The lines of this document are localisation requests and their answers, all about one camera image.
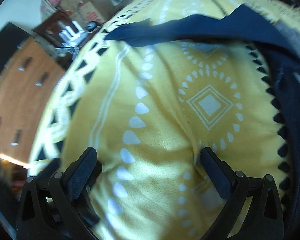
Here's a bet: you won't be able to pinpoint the navy blue garment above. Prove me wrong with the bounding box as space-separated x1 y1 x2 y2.
106 5 300 230

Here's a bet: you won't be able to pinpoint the wooden dresser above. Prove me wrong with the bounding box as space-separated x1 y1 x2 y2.
0 38 65 166

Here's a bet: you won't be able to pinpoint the yellow patterned bed cover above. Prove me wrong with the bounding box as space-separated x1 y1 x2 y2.
28 0 300 239

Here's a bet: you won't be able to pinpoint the white wifi router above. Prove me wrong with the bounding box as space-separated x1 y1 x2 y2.
57 21 88 47

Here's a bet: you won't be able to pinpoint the black television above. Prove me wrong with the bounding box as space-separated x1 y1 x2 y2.
0 22 30 73

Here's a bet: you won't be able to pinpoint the stacked cardboard boxes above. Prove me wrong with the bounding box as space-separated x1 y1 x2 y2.
40 0 125 27

